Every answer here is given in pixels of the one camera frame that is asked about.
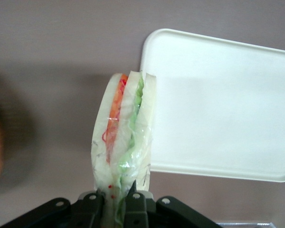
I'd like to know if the triangle sandwich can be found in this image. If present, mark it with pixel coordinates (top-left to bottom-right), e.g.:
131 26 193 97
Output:
90 69 157 228

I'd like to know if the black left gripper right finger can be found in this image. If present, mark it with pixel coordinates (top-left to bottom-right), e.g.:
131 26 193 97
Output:
123 180 225 228

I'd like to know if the clear acrylic box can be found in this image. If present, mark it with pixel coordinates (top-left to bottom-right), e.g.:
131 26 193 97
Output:
216 221 277 228

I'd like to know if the white plastic tray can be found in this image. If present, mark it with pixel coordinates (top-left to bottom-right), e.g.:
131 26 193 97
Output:
139 28 285 183

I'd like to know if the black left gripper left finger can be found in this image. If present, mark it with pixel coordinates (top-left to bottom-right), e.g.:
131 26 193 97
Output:
0 190 105 228

